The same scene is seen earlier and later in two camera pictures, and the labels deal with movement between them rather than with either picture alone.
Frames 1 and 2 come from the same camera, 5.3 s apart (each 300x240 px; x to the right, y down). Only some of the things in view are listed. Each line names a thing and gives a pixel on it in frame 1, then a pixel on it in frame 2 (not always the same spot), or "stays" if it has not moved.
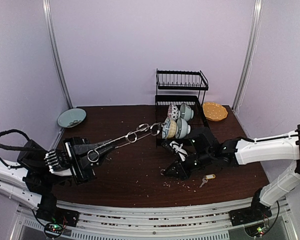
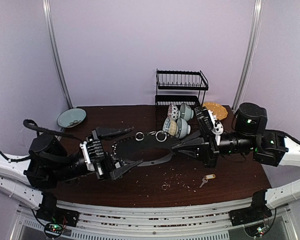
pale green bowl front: x=182 y=128 stays
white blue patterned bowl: x=173 y=112 stays
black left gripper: x=80 y=174 to x=98 y=158
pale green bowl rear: x=186 y=112 stays
